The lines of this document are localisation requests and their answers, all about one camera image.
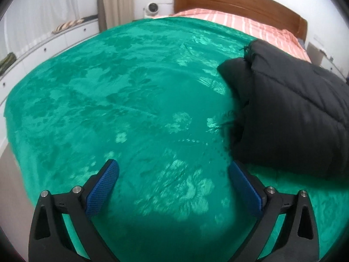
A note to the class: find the sheer white curtain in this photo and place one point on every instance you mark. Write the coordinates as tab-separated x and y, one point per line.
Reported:
46	5

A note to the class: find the wooden bed headboard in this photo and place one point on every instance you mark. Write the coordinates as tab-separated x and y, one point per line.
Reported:
231	0

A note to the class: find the black puffer jacket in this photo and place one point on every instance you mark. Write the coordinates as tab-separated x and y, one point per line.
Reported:
294	109

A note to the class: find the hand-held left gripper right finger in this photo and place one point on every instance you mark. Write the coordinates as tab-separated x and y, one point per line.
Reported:
246	188

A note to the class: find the dark cloth on sill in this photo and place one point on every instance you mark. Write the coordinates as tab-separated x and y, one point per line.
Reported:
90	17

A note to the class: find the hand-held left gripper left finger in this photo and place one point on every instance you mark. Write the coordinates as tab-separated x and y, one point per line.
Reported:
103	188

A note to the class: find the pink striped bed sheet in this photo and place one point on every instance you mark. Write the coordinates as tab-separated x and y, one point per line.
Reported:
240	21

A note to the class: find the white wall plate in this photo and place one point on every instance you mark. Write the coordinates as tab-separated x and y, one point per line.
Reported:
166	3

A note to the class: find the beige curtain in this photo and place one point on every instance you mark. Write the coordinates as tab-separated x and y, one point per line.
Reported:
117	2

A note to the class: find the green striped cloth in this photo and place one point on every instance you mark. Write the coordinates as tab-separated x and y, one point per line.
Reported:
6	61

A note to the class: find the white drawer cabinet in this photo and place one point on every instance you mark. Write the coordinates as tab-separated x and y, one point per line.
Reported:
49	46

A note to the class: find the white desk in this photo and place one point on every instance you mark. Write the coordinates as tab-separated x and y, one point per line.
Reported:
331	62

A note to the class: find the green floral blanket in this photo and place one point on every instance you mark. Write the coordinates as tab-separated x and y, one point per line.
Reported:
109	101

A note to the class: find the striped folded cloth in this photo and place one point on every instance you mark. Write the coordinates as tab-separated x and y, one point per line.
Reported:
68	26

